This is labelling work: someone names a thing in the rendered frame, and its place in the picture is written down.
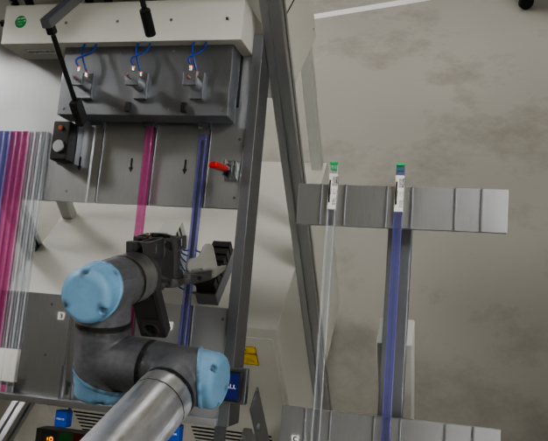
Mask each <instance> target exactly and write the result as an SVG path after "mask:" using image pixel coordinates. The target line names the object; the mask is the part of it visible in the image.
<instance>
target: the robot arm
mask: <svg viewBox="0 0 548 441"><path fill-rule="evenodd" d="M181 239H182V247H181V246H180V245H181ZM183 249H186V235H182V236H177V235H170V234H166V233H150V234H149V233H145V234H140V235H136V236H133V241H127V242H126V253H124V254H121V255H116V256H113V257H110V258H107V259H104V260H101V261H94V262H89V263H87V264H85V265H84V266H82V267H81V268H78V269H76V270H74V271H73V272H72V273H70V274H69V275H68V276H67V278H66V280H65V281H64V283H63V285H62V289H61V300H62V302H63V305H64V306H65V308H66V312H67V313H68V314H69V315H70V316H71V317H72V318H73V319H74V322H75V334H74V363H73V367H72V370H73V381H74V394H75V396H76V397H77V398H78V399H79V400H80V401H82V402H83V403H87V404H91V405H97V404H101V405H110V404H115V405H114V406H113V407H112V408H111V409H110V410H109V411H108V412H107V413H106V414H105V415H104V416H103V418H102V419H101V420H100V421H99V422H98V423H97V424H96V425H95V426H94V427H93V428H92V429H91V430H90V431H89V432H88V433H87V434H86V435H85V436H84V437H83V438H82V439H81V440H80V441H168V440H169V438H170V437H171V436H172V434H173V433H174V432H175V431H176V430H177V429H178V428H179V426H180V425H181V423H182V422H183V421H184V420H185V418H186V417H187V416H188V414H189V413H190V411H191V410H192V409H193V407H199V409H201V410H202V409H210V410H212V409H215V408H217V407H219V406H220V405H221V403H222V402H223V400H224V398H225V396H226V394H227V391H228V385H229V379H230V366H229V362H228V359H227V357H226V356H225V355H224V354H223V353H219V352H216V351H211V350H207V349H204V348H203V347H202V346H199V347H193V346H184V345H180V344H174V343H169V342H164V341H159V340H154V339H146V338H140V337H135V336H131V335H130V333H131V320H130V319H131V306H133V309H134V312H135V316H136V319H137V325H138V328H139V332H140V334H141V336H144V337H155V338H166V337H167V335H168V333H169V332H170V329H171V327H170V323H169V319H168V316H167V312H166V308H165V301H164V298H163V294H162V291H163V290H164V288H176V287H179V286H182V285H183V284H197V283H202V282H205V281H208V280H211V279H212V278H215V277H217V276H219V275H220V274H221V273H222V272H223V271H224V270H225V269H226V268H227V265H222V266H217V262H216V258H215V253H214V247H213V245H212V244H210V243H207V244H205V245H204V246H203V247H202V249H201V252H200V254H199V256H197V257H195V258H190V259H189V260H188V261H187V262H186V272H183V270H182V269H180V257H181V250H183Z"/></svg>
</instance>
